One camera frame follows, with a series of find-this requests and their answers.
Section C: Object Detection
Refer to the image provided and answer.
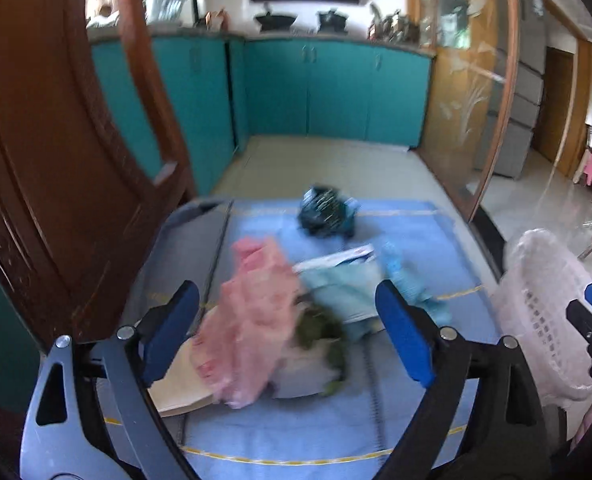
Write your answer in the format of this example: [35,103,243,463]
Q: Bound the dark green foil bag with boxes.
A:
[297,186,361,238]

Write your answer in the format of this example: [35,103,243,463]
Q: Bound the black wok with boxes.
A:
[254,2,297,31]

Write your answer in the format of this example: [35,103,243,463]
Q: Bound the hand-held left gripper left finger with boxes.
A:
[20,280,200,480]

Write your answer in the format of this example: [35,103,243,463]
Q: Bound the black cooking pot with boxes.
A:
[317,7,349,31]

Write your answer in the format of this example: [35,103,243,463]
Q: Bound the teal base cabinets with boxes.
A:
[0,34,434,413]

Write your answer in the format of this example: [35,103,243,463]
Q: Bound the pink plastic bag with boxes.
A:
[191,236,304,408]

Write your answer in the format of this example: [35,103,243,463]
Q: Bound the brown wooden chair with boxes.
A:
[0,0,199,461]

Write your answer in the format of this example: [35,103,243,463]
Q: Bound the wood framed glass partition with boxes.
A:
[406,0,521,223]

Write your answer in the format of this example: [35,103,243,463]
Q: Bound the brown wooden door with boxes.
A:
[532,46,576,166]

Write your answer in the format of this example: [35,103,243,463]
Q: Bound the white countertop appliance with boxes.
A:
[143,0,204,26]

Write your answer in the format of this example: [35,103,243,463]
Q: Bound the blue cloth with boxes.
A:
[101,199,506,480]

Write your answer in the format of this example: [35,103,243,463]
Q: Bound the grey refrigerator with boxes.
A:
[468,0,546,181]

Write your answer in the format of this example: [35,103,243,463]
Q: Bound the green leaf wrapper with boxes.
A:
[296,305,349,398]

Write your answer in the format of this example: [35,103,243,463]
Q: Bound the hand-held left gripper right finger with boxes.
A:
[375,280,551,480]

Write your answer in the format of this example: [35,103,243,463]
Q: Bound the white and blue medicine box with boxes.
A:
[293,244,377,273]

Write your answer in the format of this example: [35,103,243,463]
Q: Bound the white plastic basket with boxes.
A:
[490,228,592,413]

